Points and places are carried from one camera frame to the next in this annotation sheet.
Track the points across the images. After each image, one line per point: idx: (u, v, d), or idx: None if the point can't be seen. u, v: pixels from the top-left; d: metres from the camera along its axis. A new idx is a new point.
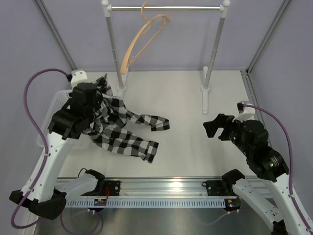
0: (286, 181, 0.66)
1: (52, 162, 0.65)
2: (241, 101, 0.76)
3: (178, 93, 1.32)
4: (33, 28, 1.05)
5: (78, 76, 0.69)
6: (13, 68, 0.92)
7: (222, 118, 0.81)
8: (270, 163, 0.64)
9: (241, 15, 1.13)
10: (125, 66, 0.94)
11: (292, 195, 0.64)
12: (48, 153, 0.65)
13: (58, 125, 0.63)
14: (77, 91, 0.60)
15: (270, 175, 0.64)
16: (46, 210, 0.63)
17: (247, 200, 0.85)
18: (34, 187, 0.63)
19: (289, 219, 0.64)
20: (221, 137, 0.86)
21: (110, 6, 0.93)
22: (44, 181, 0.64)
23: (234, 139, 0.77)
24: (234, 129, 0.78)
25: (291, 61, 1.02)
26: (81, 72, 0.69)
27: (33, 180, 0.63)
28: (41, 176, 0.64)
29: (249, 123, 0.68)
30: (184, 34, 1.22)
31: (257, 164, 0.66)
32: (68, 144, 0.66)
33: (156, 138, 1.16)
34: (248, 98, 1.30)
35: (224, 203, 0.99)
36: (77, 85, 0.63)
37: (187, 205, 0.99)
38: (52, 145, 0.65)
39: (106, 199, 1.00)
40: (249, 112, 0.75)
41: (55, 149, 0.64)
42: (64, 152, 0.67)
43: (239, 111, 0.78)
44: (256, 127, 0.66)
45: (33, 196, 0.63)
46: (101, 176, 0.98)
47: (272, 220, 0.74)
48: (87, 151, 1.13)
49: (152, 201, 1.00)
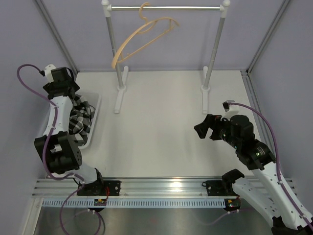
0: (274, 170, 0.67)
1: (62, 109, 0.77)
2: (227, 100, 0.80)
3: (178, 93, 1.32)
4: (34, 27, 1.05)
5: (48, 68, 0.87)
6: (14, 67, 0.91)
7: (211, 118, 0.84)
8: (257, 152, 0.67)
9: (240, 15, 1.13)
10: (116, 60, 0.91)
11: (280, 181, 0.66)
12: (56, 105, 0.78)
13: (55, 94, 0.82)
14: (54, 72, 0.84)
15: (257, 164, 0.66)
16: (71, 140, 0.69)
17: (247, 198, 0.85)
18: (57, 125, 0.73)
19: (282, 207, 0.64)
20: (211, 136, 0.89)
21: (110, 6, 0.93)
22: (62, 119, 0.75)
23: (224, 135, 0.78)
24: (223, 126, 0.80)
25: (291, 61, 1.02)
26: (50, 64, 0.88)
27: (53, 123, 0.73)
28: (57, 118, 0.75)
29: (236, 117, 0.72)
30: (184, 33, 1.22)
31: (245, 155, 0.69)
32: (70, 102, 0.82)
33: (154, 138, 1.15)
34: (248, 98, 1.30)
35: (224, 203, 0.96)
36: (53, 69, 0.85)
37: (187, 205, 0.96)
38: (57, 102, 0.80)
39: (106, 199, 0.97)
40: (235, 109, 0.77)
41: (61, 103, 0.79)
42: (68, 105, 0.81)
43: (226, 109, 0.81)
44: (241, 120, 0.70)
45: (56, 130, 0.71)
46: (98, 172, 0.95)
47: (272, 216, 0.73)
48: (86, 151, 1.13)
49: (152, 200, 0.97)
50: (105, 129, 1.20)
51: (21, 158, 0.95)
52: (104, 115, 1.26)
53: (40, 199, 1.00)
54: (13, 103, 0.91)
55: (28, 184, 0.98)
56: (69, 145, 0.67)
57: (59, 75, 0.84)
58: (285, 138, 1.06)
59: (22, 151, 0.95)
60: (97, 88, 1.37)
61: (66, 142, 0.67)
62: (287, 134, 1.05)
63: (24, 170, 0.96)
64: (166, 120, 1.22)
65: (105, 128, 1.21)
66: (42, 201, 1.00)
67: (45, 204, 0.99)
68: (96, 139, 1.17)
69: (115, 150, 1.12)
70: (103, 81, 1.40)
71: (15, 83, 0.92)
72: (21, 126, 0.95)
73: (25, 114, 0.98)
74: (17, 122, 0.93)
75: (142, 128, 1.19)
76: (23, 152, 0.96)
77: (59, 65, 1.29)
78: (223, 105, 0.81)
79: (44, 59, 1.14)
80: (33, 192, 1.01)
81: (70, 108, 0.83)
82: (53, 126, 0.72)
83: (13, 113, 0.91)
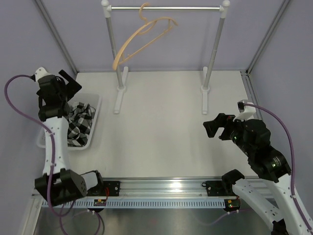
0: (288, 182, 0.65)
1: (59, 137, 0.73)
2: (242, 101, 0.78)
3: (177, 93, 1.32)
4: (33, 27, 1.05)
5: (39, 73, 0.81)
6: (14, 68, 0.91)
7: (223, 118, 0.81)
8: (273, 163, 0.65)
9: (240, 16, 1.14)
10: (117, 61, 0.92)
11: (294, 195, 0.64)
12: (53, 132, 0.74)
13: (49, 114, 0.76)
14: (42, 85, 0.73)
15: (272, 176, 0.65)
16: (74, 173, 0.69)
17: (247, 200, 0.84)
18: (56, 156, 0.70)
19: (291, 219, 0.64)
20: (221, 137, 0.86)
21: (110, 6, 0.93)
22: (61, 152, 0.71)
23: (235, 138, 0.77)
24: (235, 128, 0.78)
25: (291, 61, 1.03)
26: (40, 68, 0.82)
27: (53, 156, 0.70)
28: (56, 151, 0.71)
29: (251, 122, 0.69)
30: (184, 34, 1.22)
31: (258, 164, 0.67)
32: (65, 123, 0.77)
33: (154, 138, 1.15)
34: (248, 98, 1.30)
35: (224, 203, 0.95)
36: (40, 79, 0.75)
37: (187, 205, 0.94)
38: (52, 127, 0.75)
39: (106, 199, 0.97)
40: (250, 111, 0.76)
41: (56, 127, 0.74)
42: (64, 129, 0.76)
43: (239, 110, 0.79)
44: (257, 127, 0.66)
45: (57, 168, 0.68)
46: (98, 172, 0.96)
47: (272, 220, 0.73)
48: (85, 152, 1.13)
49: (151, 201, 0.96)
50: (105, 129, 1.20)
51: (21, 159, 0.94)
52: (104, 115, 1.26)
53: (40, 199, 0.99)
54: (13, 103, 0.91)
55: (27, 184, 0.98)
56: (73, 182, 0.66)
57: (49, 88, 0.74)
58: (285, 138, 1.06)
59: (21, 151, 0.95)
60: (97, 88, 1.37)
61: (69, 181, 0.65)
62: (286, 135, 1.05)
63: (24, 171, 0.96)
64: (165, 120, 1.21)
65: (105, 129, 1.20)
66: (42, 201, 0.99)
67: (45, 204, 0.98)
68: (96, 139, 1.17)
69: (115, 150, 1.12)
70: (102, 81, 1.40)
71: (14, 84, 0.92)
72: (20, 127, 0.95)
73: (24, 114, 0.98)
74: (16, 122, 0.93)
75: (142, 128, 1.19)
76: (23, 152, 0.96)
77: (59, 65, 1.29)
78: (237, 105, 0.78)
79: (44, 59, 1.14)
80: (33, 193, 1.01)
81: (66, 132, 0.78)
82: (53, 158, 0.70)
83: (13, 113, 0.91)
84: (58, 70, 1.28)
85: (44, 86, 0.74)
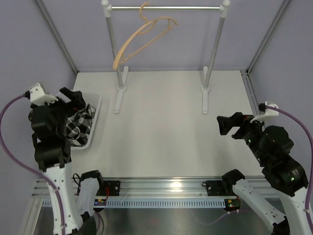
0: (304, 196, 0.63)
1: (64, 191, 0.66)
2: (264, 102, 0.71)
3: (178, 93, 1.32)
4: (34, 26, 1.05)
5: (35, 94, 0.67)
6: (14, 67, 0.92)
7: (240, 117, 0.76)
8: (291, 176, 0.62)
9: (240, 16, 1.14)
10: (117, 62, 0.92)
11: (307, 209, 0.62)
12: (57, 187, 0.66)
13: (48, 159, 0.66)
14: (36, 127, 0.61)
15: (288, 189, 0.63)
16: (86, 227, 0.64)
17: (247, 201, 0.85)
18: (66, 213, 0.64)
19: (299, 229, 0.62)
20: (234, 136, 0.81)
21: (110, 6, 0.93)
22: (70, 209, 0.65)
23: (250, 142, 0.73)
24: (253, 129, 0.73)
25: (291, 61, 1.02)
26: (37, 88, 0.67)
27: (61, 216, 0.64)
28: (64, 208, 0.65)
29: (272, 129, 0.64)
30: (184, 34, 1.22)
31: (276, 175, 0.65)
32: (69, 169, 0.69)
33: (155, 138, 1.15)
34: (248, 98, 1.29)
35: (224, 203, 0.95)
36: (33, 118, 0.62)
37: (187, 205, 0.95)
38: (55, 179, 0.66)
39: (106, 199, 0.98)
40: (272, 114, 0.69)
41: (60, 179, 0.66)
42: (69, 176, 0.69)
43: (259, 112, 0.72)
44: (279, 136, 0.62)
45: (68, 229, 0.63)
46: (98, 172, 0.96)
47: (272, 222, 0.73)
48: (85, 151, 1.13)
49: (152, 201, 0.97)
50: (105, 129, 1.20)
51: (22, 159, 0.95)
52: (104, 115, 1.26)
53: (40, 199, 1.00)
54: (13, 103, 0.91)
55: (27, 183, 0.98)
56: None
57: (44, 129, 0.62)
58: None
59: (22, 150, 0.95)
60: (97, 88, 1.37)
61: None
62: None
63: (24, 170, 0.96)
64: (166, 120, 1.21)
65: (105, 129, 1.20)
66: (42, 201, 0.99)
67: (45, 204, 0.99)
68: (96, 139, 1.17)
69: (115, 150, 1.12)
70: (103, 81, 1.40)
71: (15, 83, 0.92)
72: (21, 127, 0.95)
73: (24, 114, 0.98)
74: (16, 122, 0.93)
75: (142, 128, 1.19)
76: (23, 152, 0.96)
77: (59, 65, 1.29)
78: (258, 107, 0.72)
79: (44, 59, 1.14)
80: (33, 192, 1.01)
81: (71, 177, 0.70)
82: (62, 216, 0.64)
83: (13, 112, 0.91)
84: (59, 70, 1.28)
85: (39, 129, 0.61)
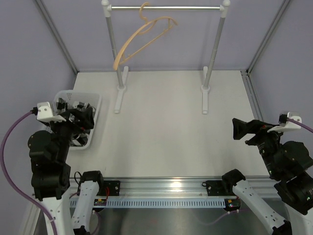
0: None
1: (61, 222, 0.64)
2: (287, 113, 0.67)
3: (178, 93, 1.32)
4: (33, 26, 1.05)
5: (43, 113, 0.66)
6: (14, 67, 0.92)
7: (257, 126, 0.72)
8: (307, 196, 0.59)
9: (240, 15, 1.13)
10: (118, 62, 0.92)
11: None
12: (52, 217, 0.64)
13: (45, 187, 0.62)
14: (35, 155, 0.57)
15: (301, 207, 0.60)
16: None
17: (247, 203, 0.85)
18: None
19: None
20: (248, 142, 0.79)
21: (110, 6, 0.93)
22: None
23: (263, 152, 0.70)
24: (270, 139, 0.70)
25: (291, 61, 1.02)
26: (46, 108, 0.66)
27: None
28: None
29: (293, 146, 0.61)
30: (184, 33, 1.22)
31: (290, 192, 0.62)
32: (65, 199, 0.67)
33: (155, 138, 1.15)
34: (248, 98, 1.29)
35: (224, 203, 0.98)
36: (33, 146, 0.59)
37: (187, 205, 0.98)
38: (51, 209, 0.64)
39: (106, 199, 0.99)
40: (292, 128, 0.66)
41: (57, 210, 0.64)
42: (65, 204, 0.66)
43: (280, 122, 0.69)
44: (300, 155, 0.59)
45: None
46: (99, 173, 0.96)
47: (272, 225, 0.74)
48: (85, 152, 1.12)
49: (153, 201, 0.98)
50: (105, 129, 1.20)
51: (22, 159, 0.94)
52: (104, 115, 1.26)
53: None
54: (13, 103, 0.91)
55: (27, 183, 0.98)
56: None
57: (44, 157, 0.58)
58: None
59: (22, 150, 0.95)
60: (96, 88, 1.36)
61: None
62: None
63: (24, 170, 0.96)
64: (166, 120, 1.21)
65: (105, 129, 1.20)
66: None
67: None
68: (96, 139, 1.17)
69: (115, 150, 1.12)
70: (102, 81, 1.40)
71: (15, 83, 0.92)
72: (21, 127, 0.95)
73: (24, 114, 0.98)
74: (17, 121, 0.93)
75: (142, 128, 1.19)
76: (23, 152, 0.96)
77: (59, 64, 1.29)
78: (280, 117, 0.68)
79: (44, 59, 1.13)
80: (33, 192, 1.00)
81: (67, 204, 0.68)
82: None
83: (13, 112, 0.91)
84: (59, 70, 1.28)
85: (38, 156, 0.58)
